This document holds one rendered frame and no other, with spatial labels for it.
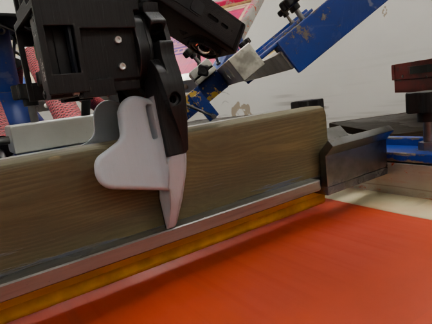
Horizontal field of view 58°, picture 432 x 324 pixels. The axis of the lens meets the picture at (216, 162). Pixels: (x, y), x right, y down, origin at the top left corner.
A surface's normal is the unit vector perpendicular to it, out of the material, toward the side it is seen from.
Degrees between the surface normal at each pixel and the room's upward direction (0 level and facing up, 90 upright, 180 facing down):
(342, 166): 90
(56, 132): 90
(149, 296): 0
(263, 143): 90
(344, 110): 90
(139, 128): 82
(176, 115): 102
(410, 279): 0
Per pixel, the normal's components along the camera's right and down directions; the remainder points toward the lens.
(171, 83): 0.53, -0.09
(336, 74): -0.82, 0.20
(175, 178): 0.58, 0.27
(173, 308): -0.12, -0.98
